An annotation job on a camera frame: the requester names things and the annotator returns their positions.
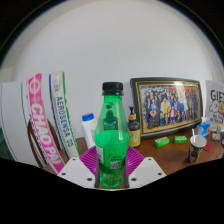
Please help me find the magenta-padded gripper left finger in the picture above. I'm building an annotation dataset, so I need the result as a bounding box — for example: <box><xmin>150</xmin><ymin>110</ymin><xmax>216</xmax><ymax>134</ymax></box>
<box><xmin>57</xmin><ymin>145</ymin><xmax>101</xmax><ymax>190</ymax></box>

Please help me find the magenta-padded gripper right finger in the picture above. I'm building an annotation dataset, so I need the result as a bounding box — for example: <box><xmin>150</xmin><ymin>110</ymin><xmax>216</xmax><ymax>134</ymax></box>
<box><xmin>124</xmin><ymin>145</ymin><xmax>167</xmax><ymax>190</ymax></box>

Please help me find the green plastic drink bottle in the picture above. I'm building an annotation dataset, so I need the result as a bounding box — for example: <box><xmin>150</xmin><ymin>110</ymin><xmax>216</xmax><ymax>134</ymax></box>
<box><xmin>94</xmin><ymin>81</ymin><xmax>131</xmax><ymax>190</ymax></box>

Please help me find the amber pump bottle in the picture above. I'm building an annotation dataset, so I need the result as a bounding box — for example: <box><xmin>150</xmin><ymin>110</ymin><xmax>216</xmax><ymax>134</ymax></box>
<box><xmin>127</xmin><ymin>106</ymin><xmax>142</xmax><ymax>148</ymax></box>

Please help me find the white bottle with blue cap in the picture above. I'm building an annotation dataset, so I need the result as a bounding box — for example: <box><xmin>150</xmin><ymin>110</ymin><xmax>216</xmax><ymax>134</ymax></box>
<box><xmin>81</xmin><ymin>113</ymin><xmax>98</xmax><ymax>149</ymax></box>

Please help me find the camouflage paper cup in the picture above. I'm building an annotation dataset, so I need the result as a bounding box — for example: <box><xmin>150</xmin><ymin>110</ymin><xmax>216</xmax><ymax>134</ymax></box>
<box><xmin>186</xmin><ymin>134</ymin><xmax>208</xmax><ymax>164</ymax></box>

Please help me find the white blue-green shuttlecock tube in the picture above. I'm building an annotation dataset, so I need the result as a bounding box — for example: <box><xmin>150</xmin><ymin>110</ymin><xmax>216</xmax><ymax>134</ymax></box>
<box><xmin>48</xmin><ymin>71</ymin><xmax>81</xmax><ymax>159</ymax></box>

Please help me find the flat round red coaster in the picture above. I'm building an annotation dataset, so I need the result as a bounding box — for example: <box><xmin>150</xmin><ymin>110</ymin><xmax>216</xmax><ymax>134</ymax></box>
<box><xmin>203</xmin><ymin>141</ymin><xmax>214</xmax><ymax>152</ymax></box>

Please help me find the framed group picture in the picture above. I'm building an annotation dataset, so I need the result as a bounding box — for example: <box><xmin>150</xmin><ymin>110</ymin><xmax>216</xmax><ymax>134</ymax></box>
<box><xmin>130</xmin><ymin>77</ymin><xmax>204</xmax><ymax>140</ymax></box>

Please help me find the blue tissue pack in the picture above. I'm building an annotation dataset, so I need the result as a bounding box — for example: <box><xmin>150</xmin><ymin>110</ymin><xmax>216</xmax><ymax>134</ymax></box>
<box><xmin>198</xmin><ymin>121</ymin><xmax>212</xmax><ymax>138</ymax></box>

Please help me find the green crate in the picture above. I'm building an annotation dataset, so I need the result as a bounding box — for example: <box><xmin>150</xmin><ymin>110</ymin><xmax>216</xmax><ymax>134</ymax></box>
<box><xmin>0</xmin><ymin>128</ymin><xmax>14</xmax><ymax>161</ymax></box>

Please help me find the white board panel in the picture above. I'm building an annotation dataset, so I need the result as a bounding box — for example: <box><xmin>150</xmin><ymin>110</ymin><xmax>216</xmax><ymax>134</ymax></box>
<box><xmin>0</xmin><ymin>80</ymin><xmax>38</xmax><ymax>166</ymax></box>

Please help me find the white gift bag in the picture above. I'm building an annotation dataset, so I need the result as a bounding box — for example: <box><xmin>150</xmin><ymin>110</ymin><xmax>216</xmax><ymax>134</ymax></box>
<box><xmin>204</xmin><ymin>79</ymin><xmax>224</xmax><ymax>126</ymax></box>

